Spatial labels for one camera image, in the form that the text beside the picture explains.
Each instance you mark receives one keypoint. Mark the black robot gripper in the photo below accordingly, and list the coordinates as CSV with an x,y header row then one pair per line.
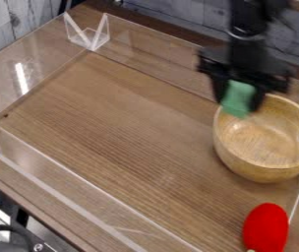
x,y
245,60

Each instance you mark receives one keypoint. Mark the green rectangular block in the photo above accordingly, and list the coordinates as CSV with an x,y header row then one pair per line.
x,y
237,99

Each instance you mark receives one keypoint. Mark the light wooden bowl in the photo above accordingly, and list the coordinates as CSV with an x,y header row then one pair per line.
x,y
258,146

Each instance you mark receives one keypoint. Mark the red fuzzy oval object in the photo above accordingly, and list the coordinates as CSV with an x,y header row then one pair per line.
x,y
266,229

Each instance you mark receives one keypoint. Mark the clear acrylic corner bracket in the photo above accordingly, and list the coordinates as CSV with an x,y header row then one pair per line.
x,y
88,38

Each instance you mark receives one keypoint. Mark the clear acrylic wall panels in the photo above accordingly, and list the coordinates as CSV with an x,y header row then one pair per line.
x,y
106,145

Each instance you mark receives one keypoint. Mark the black metal table frame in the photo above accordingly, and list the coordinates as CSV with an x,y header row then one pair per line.
x,y
43,239

